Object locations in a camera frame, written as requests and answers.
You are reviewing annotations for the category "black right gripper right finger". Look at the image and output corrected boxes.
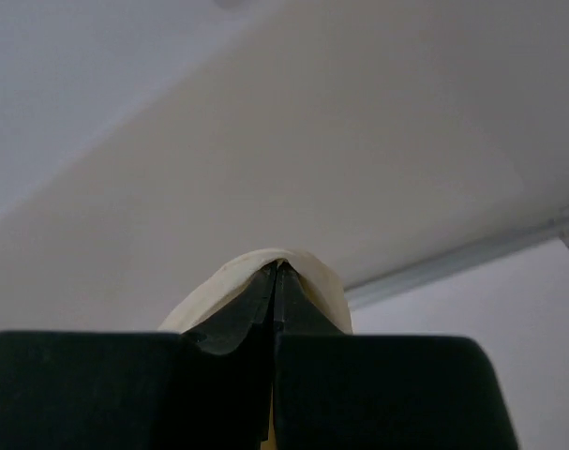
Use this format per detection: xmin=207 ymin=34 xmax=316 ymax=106
xmin=273 ymin=264 xmax=518 ymax=449

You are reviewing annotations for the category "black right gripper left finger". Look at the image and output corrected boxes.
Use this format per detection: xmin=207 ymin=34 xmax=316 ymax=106
xmin=0 ymin=261 xmax=277 ymax=450

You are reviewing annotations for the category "cream yellow jacket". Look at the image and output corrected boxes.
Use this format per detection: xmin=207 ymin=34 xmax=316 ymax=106
xmin=159 ymin=248 xmax=352 ymax=449

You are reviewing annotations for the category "aluminium frame rail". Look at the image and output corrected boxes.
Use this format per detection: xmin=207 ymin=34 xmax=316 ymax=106
xmin=346 ymin=207 xmax=569 ymax=311

